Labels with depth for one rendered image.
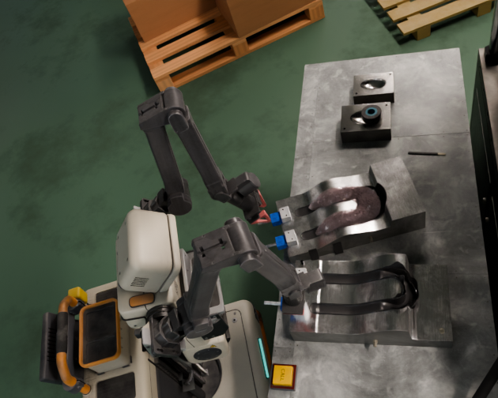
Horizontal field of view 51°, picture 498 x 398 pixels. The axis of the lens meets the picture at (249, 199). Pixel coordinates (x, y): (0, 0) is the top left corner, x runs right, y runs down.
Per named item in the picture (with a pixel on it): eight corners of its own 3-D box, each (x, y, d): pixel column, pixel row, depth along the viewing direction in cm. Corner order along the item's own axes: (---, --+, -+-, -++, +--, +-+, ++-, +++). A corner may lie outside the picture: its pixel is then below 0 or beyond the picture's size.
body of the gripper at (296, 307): (304, 283, 164) (303, 275, 157) (303, 315, 160) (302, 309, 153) (284, 281, 165) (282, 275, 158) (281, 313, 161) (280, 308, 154)
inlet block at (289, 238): (265, 257, 195) (262, 249, 190) (262, 245, 198) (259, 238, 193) (299, 247, 193) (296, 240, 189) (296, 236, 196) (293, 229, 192)
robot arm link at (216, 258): (186, 226, 110) (201, 267, 106) (247, 213, 115) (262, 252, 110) (174, 308, 147) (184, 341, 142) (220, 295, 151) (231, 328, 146)
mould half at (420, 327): (294, 340, 176) (285, 326, 166) (299, 272, 190) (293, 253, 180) (451, 347, 162) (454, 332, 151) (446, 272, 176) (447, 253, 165)
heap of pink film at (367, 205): (317, 240, 189) (314, 229, 183) (307, 201, 200) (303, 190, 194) (387, 220, 186) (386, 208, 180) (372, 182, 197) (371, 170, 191)
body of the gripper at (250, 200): (256, 189, 182) (242, 181, 177) (262, 212, 176) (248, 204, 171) (243, 199, 185) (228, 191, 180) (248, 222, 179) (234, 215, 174)
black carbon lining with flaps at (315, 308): (309, 317, 172) (304, 305, 165) (313, 272, 181) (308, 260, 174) (420, 320, 162) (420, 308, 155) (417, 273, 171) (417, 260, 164)
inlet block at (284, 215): (260, 233, 201) (257, 226, 197) (258, 223, 204) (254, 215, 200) (292, 223, 200) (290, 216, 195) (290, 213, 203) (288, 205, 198)
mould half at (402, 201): (291, 264, 193) (285, 249, 184) (278, 208, 209) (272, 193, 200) (425, 227, 187) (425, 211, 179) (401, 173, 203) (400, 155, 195)
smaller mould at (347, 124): (342, 143, 219) (340, 132, 214) (343, 117, 228) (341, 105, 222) (391, 140, 214) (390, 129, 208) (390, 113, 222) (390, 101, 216)
